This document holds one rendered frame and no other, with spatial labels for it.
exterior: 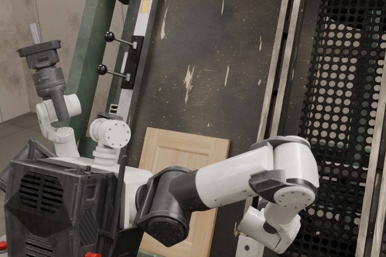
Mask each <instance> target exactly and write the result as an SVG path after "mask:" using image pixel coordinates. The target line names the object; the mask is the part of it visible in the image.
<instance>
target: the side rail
mask: <svg viewBox="0 0 386 257"><path fill-rule="evenodd" d="M115 2H116V0H86V4H85V7H84V12H83V16H82V21H81V24H80V29H79V33H78V38H77V41H76V46H75V51H74V55H73V58H72V63H71V68H70V72H69V76H68V80H67V89H66V91H65V95H66V96H68V95H72V94H75V95H76V96H77V97H78V99H79V102H80V106H81V114H79V115H75V116H72V117H70V119H68V120H65V121H61V122H59V121H58V123H57V129H58V128H61V127H70V128H72V129H73V131H74V136H75V141H76V147H77V150H78V152H79V148H80V143H81V140H82V136H86V132H87V128H88V123H89V119H90V114H91V109H92V104H93V101H94V96H95V91H96V88H97V84H98V79H99V74H98V73H97V66H98V65H100V64H102V61H103V56H104V52H105V47H106V43H107V41H105V39H104V34H105V33H106V32H109V30H110V25H111V20H112V17H113V12H114V7H115Z"/></svg>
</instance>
